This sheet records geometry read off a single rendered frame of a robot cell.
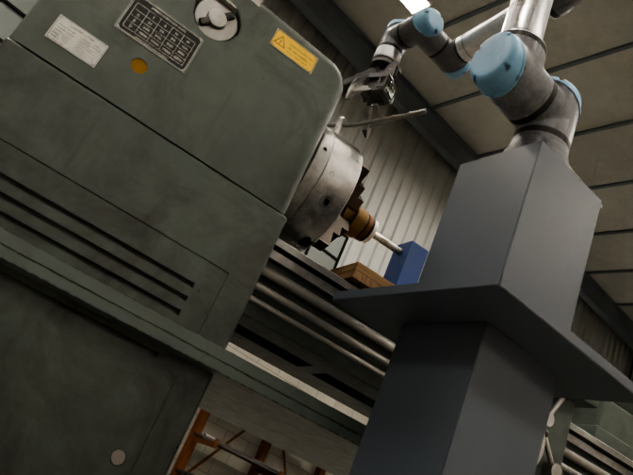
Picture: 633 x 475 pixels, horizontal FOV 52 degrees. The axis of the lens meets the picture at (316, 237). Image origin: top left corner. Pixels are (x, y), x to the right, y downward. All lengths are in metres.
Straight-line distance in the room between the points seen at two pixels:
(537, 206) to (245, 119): 0.59
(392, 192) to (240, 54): 10.14
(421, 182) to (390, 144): 0.97
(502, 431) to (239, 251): 0.57
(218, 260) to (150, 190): 0.18
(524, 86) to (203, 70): 0.62
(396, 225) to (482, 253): 10.25
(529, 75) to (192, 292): 0.76
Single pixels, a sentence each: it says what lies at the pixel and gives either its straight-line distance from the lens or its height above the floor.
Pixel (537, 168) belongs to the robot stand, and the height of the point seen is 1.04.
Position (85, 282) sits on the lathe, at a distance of 1.13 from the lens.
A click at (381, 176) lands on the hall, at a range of 11.28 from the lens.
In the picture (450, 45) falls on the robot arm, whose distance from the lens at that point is 1.90.
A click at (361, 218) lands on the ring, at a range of 1.67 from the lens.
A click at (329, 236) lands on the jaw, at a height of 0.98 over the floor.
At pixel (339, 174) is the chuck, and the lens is 1.53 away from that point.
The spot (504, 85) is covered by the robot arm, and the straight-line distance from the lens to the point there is 1.34.
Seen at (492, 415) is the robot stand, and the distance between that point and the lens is 1.08.
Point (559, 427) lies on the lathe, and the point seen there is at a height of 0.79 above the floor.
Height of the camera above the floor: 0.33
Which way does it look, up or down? 23 degrees up
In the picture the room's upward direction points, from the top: 24 degrees clockwise
